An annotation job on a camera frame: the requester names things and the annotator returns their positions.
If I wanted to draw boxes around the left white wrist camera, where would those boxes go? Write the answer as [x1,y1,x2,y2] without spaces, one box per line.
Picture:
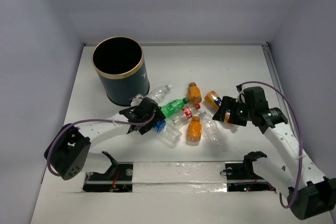
[130,94,144,106]

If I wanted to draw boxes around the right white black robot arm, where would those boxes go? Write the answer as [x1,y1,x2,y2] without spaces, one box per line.
[213,84,335,220]

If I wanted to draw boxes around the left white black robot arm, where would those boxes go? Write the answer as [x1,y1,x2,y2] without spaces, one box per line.
[44,98,166,180]

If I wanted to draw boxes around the green plastic bottle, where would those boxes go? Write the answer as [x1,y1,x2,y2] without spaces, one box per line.
[161,98,189,118]

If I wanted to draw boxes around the clear plastic bottle white cap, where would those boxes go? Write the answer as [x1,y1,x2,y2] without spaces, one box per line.
[146,84,172,103]

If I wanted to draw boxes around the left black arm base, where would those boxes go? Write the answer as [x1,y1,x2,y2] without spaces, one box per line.
[82,163,133,193]

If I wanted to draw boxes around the clear bottle red label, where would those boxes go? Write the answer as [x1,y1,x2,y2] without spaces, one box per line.
[171,104,201,126]

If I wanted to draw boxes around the small orange bottle lower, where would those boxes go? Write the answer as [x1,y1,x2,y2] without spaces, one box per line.
[186,116,202,145]

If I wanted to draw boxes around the small orange bottle upper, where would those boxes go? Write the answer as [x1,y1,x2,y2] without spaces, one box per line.
[188,82,202,104]

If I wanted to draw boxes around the small orange bottle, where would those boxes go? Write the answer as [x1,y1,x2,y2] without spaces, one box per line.
[188,82,202,104]
[186,116,202,145]

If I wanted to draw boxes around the dark bin with gold rim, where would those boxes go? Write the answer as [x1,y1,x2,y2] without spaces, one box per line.
[91,36,150,106]

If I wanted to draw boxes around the clear bottle blue label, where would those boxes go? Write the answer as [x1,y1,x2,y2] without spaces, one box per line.
[152,120,182,148]

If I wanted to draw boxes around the large orange bottle blue label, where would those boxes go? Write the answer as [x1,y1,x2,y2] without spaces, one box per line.
[204,91,239,133]

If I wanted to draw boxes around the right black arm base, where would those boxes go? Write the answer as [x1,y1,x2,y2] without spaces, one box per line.
[220,162,276,193]

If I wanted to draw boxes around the silver foil strip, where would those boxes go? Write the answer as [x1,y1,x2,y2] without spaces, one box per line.
[132,162,227,193]

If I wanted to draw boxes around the clear plastic bottle unlabelled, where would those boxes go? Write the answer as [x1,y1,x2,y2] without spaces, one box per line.
[199,109,226,153]

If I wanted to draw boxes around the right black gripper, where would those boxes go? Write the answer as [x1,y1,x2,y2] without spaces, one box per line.
[212,95,254,126]

